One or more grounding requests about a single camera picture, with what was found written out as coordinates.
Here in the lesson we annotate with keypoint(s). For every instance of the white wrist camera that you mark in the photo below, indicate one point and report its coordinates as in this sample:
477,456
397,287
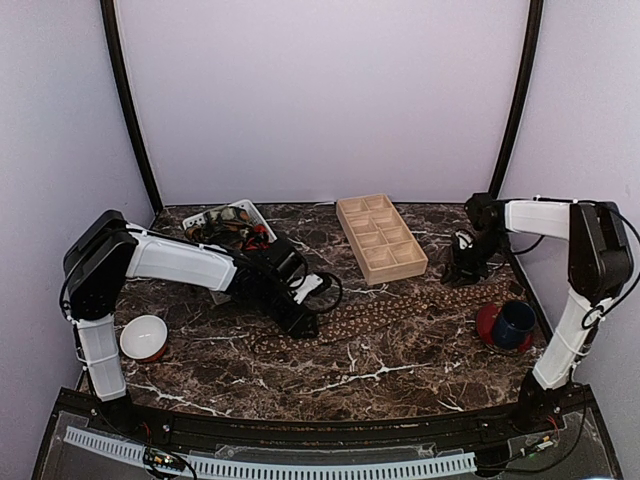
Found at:
310,282
463,239

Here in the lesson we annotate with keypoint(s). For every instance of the black left frame post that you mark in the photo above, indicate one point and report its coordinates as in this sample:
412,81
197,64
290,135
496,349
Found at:
126,100

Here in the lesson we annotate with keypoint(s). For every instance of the black right frame post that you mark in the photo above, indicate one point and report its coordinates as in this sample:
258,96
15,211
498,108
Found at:
520,94

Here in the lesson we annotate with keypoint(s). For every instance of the blue mug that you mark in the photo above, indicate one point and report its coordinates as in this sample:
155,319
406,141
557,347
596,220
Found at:
514,322

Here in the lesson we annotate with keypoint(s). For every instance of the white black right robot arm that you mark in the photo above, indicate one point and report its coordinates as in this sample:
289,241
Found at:
600,275

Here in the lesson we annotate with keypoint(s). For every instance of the red saucer plate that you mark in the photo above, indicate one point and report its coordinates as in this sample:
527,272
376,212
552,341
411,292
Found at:
485,320

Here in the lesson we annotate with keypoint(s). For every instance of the black frame post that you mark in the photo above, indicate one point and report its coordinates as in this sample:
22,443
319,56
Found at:
126,100
520,94

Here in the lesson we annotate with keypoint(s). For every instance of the white perforated plastic basket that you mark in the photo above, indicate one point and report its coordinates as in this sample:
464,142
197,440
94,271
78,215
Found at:
198,222

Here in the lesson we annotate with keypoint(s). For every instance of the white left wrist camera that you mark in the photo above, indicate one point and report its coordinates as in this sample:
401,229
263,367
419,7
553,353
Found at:
310,282

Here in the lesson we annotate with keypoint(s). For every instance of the wooden compartment tray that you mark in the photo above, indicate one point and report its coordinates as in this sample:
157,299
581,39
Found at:
382,243

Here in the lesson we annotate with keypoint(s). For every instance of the green patterned tie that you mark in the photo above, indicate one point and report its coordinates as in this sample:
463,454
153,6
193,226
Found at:
228,215

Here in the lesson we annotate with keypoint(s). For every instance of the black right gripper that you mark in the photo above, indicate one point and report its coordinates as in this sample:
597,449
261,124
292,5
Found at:
463,267

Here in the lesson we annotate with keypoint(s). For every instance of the orange white bowl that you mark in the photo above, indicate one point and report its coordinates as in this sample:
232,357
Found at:
144,339

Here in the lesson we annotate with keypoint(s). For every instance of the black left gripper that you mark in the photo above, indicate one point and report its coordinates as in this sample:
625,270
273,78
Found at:
300,319

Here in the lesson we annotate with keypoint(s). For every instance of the brown floral tie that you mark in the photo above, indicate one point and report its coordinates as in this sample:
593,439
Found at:
353,320

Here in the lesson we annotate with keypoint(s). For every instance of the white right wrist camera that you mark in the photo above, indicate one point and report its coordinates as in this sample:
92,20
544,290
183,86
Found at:
463,239

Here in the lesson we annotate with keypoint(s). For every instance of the orange navy striped tie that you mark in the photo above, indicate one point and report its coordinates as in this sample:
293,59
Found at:
254,238

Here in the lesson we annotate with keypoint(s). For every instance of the white slotted cable duct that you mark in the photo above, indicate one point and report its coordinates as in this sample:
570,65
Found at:
167,466

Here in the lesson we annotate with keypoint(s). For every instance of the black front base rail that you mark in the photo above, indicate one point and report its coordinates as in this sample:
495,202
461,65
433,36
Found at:
487,429

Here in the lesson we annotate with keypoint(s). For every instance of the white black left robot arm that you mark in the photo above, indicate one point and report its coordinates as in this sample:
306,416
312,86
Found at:
112,251

